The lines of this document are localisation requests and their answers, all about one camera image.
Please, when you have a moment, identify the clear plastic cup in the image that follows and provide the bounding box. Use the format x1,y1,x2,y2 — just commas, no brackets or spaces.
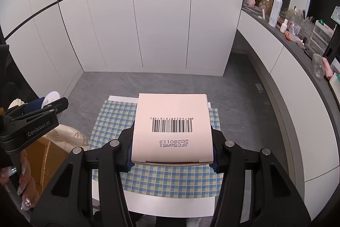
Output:
312,54,326,80

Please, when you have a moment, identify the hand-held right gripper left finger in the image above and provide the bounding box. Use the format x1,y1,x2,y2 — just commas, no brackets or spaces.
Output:
30,128,136,227

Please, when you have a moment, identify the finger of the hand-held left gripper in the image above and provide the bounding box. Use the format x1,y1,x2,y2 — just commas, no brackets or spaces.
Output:
25,97,69,117
21,99,44,114

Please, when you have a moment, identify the brown cardboard box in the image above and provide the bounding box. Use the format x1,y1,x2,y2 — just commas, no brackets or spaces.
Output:
23,137,71,198

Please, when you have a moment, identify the pink cloth roll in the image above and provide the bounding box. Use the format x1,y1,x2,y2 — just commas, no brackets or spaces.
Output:
322,57,334,77

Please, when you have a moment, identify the clear drawer organizer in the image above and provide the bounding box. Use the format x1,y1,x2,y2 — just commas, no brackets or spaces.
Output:
305,20,334,56

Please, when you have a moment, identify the pink packet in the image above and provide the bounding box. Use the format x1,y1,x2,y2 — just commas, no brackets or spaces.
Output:
284,31,305,48

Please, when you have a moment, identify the white round appliance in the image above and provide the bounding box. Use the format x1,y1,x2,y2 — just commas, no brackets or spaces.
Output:
42,91,61,106

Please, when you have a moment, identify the person's left hand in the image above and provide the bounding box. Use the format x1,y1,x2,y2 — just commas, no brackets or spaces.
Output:
0,150,40,210

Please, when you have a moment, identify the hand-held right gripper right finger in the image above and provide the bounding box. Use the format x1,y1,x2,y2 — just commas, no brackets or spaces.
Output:
210,130,311,227

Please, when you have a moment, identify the clear acrylic holder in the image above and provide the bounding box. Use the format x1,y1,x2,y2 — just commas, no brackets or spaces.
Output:
282,7,306,31

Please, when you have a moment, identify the blue yellow checked tablecloth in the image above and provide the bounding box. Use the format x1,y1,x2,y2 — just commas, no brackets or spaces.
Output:
89,100,224,198

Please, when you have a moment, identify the pink barcode box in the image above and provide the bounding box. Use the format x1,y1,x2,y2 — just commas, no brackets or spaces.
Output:
131,93,214,164

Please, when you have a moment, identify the black stand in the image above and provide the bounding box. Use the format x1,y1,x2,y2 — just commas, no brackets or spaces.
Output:
324,27,340,65

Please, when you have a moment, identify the cream padded armchair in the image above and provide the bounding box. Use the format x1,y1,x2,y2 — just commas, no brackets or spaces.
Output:
8,98,89,149

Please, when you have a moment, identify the white spray bottle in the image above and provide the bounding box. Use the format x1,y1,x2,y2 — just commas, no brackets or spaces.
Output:
269,0,282,28

